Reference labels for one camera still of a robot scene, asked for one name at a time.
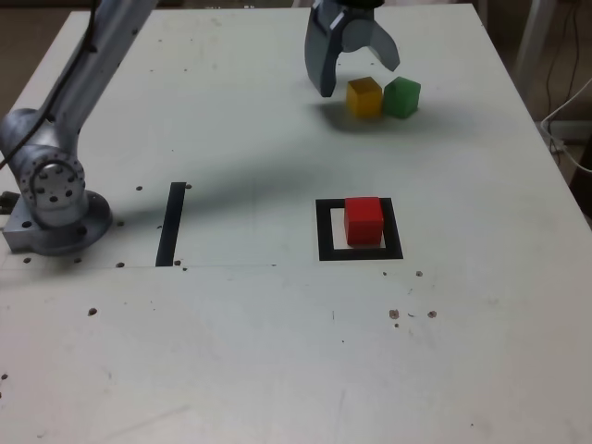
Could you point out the black tape strip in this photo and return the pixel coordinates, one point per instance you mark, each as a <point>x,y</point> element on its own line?
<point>170,226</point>

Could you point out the green cube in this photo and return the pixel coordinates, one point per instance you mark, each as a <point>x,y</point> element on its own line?
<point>401,98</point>

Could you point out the black tape square outline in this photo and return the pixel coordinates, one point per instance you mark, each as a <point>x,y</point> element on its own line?
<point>324,231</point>

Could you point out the white metal frame leg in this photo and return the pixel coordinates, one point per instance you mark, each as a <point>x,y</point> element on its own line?
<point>532,41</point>

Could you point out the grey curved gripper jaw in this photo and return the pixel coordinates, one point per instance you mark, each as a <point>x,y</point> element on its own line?
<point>370,34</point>
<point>321,55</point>

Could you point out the yellow cube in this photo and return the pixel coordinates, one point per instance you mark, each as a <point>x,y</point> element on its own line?
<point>364,98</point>

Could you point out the red cube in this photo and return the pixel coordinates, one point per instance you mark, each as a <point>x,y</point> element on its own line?
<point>364,224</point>

